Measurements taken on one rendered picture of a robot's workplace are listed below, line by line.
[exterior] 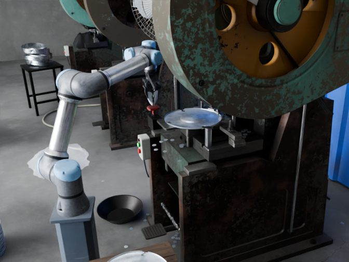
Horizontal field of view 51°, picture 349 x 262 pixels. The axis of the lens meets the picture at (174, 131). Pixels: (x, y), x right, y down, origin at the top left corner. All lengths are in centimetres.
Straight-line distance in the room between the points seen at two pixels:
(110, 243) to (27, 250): 48
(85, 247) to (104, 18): 177
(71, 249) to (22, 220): 86
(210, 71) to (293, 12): 34
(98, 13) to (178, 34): 179
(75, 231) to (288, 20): 128
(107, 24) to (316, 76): 185
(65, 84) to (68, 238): 71
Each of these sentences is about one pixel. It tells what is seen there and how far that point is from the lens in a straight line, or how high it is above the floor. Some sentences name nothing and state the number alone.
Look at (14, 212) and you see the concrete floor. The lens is 280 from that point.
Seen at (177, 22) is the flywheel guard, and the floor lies 131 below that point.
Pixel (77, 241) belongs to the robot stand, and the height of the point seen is 31.
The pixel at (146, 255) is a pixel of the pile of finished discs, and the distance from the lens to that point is 162.
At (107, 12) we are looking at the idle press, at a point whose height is 122.
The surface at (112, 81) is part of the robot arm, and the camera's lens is 174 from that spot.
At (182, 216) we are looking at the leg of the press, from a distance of 178.
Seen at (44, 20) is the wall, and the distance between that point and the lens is 824.
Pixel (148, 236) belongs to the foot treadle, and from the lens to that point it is 207.
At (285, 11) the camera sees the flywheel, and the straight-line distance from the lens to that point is 135.
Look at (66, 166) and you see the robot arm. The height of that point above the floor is 68.
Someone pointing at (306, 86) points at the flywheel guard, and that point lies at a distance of 156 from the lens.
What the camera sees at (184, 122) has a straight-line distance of 182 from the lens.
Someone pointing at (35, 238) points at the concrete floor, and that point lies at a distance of 250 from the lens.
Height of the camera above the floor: 144
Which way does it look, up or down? 22 degrees down
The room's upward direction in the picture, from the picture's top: 2 degrees counter-clockwise
